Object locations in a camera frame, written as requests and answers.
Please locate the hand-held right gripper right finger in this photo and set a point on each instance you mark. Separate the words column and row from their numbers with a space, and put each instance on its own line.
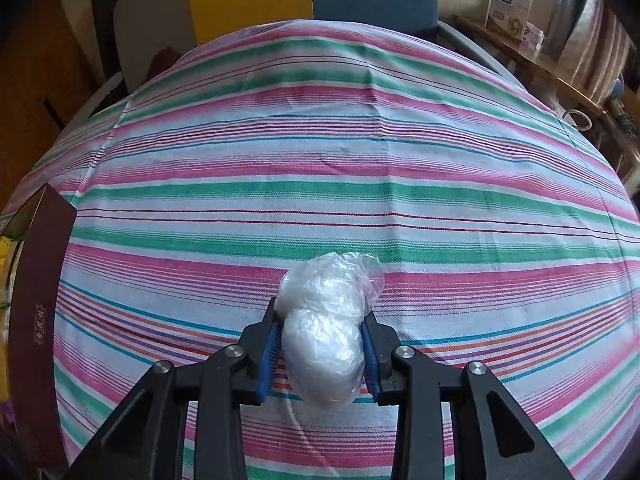
column 372, row 365

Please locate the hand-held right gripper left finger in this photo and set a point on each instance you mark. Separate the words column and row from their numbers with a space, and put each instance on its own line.
column 270, row 355

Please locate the white plastic bag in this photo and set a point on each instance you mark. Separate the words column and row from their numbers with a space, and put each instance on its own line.
column 320, row 350

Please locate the gold tin box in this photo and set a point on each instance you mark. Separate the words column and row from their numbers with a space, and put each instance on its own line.
column 40, row 310

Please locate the striped bed sheet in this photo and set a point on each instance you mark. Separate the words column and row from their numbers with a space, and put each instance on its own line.
column 350, row 160

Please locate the brown crumpled cloth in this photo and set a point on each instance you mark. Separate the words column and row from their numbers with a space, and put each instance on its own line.
column 165, row 60

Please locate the wooden side desk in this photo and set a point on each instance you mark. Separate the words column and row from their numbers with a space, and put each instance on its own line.
column 550, row 67

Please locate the wooden wardrobe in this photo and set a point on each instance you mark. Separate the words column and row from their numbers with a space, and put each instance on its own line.
column 30, row 85

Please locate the blue round object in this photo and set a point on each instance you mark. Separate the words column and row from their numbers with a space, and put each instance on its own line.
column 617, row 89

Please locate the white printed carton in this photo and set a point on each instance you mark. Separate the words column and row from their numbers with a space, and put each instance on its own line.
column 509, row 10

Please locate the patterned curtain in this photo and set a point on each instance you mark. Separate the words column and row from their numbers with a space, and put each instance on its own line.
column 590, row 45

